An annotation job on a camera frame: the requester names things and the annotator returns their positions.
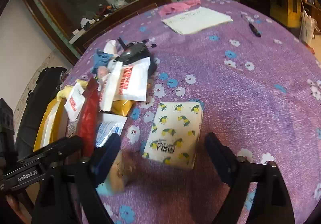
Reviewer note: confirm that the black round device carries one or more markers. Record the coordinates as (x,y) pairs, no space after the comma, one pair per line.
(135,53)

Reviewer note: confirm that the small white red-print packet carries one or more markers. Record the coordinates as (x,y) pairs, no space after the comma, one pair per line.
(74,101)

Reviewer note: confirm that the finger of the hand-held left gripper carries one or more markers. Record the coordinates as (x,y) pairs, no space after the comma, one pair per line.
(66,145)

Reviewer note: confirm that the purple floral blanket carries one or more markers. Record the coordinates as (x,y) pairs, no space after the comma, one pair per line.
(225,103)

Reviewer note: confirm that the black pen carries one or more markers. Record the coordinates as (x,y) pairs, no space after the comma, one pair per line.
(253,29)

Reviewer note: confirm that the wooden glass cabinet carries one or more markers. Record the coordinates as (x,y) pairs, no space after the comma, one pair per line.
(120,17)

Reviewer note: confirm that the white sack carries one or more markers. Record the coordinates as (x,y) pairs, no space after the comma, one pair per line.
(308,26)

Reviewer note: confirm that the tan soft packet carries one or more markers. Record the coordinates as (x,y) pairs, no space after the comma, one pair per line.
(120,171)

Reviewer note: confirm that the pink fluffy puff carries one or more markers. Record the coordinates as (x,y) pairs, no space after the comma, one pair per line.
(102,72)

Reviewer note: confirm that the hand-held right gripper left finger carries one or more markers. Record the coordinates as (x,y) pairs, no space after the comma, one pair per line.
(110,155)

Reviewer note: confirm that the yellow snack packet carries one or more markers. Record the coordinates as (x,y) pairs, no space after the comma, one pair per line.
(123,108)

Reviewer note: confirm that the blue cloth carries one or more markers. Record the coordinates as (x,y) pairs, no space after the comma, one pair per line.
(100,59)

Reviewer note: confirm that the pale yellow cloth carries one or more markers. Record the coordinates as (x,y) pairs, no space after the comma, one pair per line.
(64,91)

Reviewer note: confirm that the large white red-print packet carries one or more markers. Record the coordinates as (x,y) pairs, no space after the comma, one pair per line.
(133,81)

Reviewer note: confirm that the lemon print tissue pack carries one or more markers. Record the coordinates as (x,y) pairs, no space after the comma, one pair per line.
(173,128)

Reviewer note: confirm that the red plastic bag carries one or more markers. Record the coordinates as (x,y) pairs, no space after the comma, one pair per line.
(87,118)

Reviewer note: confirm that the black bag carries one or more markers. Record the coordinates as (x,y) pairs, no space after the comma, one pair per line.
(35,103)

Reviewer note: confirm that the blue printed white packet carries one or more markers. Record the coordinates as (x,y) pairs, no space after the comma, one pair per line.
(110,126)

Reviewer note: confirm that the white cloth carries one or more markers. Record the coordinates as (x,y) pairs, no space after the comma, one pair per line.
(110,47)

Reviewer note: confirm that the white paper sheet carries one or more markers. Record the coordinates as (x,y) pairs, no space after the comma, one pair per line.
(198,19)

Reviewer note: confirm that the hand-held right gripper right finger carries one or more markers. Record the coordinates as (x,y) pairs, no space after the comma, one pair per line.
(220,163)

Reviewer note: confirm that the pink cloth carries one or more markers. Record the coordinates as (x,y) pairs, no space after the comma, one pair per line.
(175,8)

